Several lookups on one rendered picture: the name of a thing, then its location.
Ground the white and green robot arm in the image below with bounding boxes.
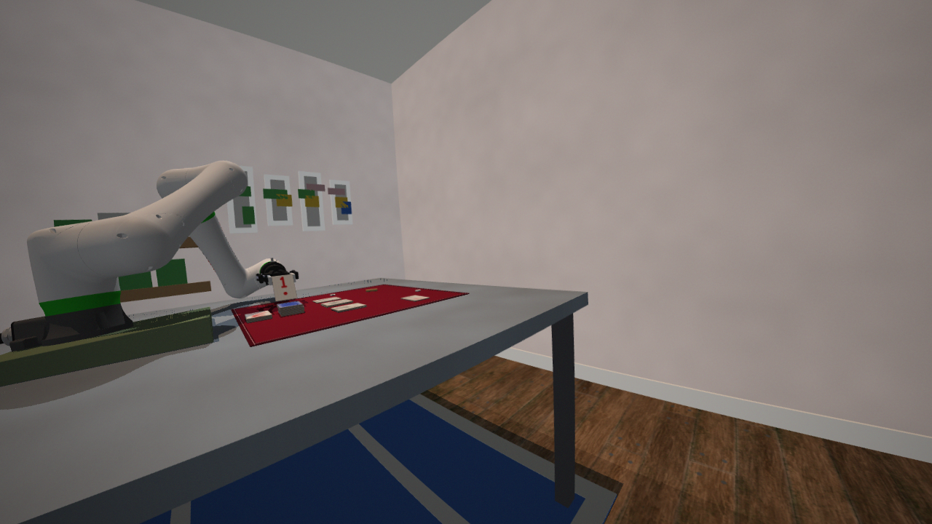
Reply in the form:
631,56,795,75
0,161,286,352

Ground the dark red card cloth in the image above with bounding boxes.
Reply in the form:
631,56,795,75
235,285,464,343
232,287,461,346

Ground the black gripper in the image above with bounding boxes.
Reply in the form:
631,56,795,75
256,264,299,285

